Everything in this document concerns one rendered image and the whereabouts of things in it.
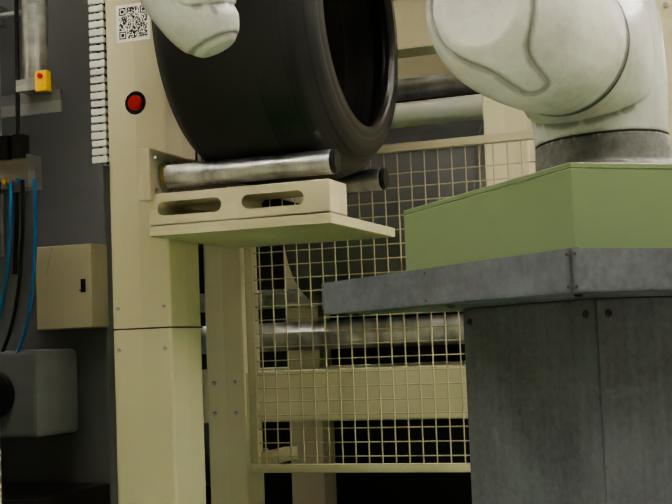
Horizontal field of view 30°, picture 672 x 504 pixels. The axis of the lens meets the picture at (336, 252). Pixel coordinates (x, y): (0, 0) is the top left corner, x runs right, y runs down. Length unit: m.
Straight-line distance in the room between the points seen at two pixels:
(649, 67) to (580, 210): 0.26
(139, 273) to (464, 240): 1.17
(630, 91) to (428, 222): 0.27
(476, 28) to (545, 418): 0.43
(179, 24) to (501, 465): 0.76
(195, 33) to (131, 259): 0.78
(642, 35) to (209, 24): 0.63
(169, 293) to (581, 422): 1.25
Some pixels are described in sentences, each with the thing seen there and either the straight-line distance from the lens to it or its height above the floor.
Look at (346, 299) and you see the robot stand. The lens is 1.50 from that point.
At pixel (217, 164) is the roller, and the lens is 2.31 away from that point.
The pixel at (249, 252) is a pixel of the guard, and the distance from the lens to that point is 2.80.
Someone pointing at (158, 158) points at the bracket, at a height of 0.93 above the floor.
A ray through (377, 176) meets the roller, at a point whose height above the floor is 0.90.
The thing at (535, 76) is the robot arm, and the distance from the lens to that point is 1.26.
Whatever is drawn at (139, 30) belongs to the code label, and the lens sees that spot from 2.52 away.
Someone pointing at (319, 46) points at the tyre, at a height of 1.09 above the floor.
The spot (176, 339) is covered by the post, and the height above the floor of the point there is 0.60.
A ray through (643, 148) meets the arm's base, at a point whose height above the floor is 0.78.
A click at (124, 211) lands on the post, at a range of 2.48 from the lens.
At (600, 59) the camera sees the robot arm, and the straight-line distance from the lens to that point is 1.32.
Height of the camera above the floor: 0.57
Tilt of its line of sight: 4 degrees up
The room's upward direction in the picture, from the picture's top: 2 degrees counter-clockwise
